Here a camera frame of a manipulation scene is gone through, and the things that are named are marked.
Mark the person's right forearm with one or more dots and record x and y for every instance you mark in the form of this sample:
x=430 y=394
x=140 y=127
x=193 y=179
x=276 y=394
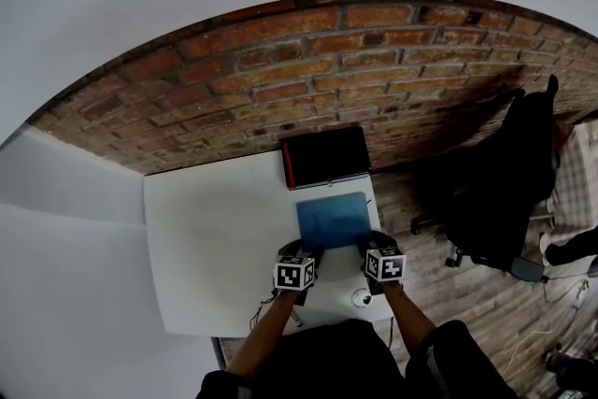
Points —
x=406 y=322

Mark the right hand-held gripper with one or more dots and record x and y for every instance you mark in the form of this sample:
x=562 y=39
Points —
x=385 y=264

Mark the black office chair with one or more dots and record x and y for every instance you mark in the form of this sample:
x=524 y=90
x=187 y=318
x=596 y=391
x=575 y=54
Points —
x=495 y=182

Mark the person's black clothing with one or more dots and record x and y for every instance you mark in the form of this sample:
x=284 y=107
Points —
x=327 y=360

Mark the person's left forearm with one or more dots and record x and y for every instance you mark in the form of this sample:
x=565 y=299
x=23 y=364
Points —
x=266 y=332

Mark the small round grey tape roll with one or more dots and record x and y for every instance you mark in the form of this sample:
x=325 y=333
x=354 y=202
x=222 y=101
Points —
x=362 y=298

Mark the blue notebook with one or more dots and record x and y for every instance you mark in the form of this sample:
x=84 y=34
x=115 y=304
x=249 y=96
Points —
x=334 y=222

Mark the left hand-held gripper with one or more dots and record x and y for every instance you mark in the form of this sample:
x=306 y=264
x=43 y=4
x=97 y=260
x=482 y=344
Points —
x=293 y=273

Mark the black storage box red edge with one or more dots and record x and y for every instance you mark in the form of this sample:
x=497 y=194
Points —
x=327 y=156

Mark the checked cloth covered table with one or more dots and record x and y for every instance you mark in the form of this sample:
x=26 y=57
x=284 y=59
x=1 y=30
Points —
x=577 y=182

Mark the white table top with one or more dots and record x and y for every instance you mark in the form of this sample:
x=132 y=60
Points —
x=210 y=224

